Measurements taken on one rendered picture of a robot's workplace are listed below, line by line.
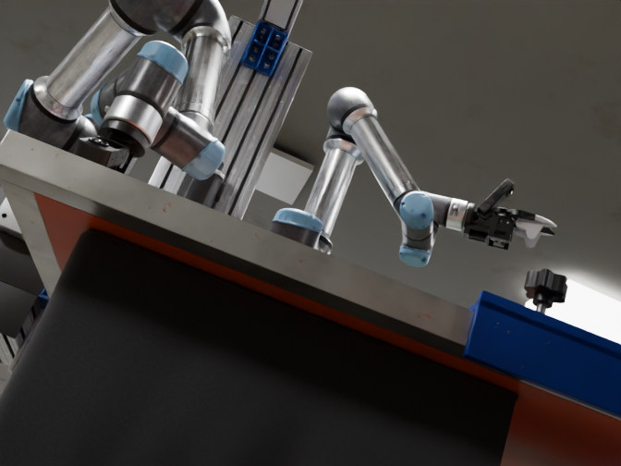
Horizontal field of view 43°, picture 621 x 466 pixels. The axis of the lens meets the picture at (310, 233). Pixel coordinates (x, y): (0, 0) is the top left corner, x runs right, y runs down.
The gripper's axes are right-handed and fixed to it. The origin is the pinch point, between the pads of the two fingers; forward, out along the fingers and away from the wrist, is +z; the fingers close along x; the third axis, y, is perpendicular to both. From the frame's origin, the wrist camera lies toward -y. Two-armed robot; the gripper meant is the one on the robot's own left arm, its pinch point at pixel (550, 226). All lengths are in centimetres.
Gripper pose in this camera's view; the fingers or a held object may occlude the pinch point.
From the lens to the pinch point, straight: 199.2
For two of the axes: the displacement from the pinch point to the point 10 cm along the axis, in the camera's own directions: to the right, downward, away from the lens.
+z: 9.4, 2.2, -2.8
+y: -3.0, 9.1, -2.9
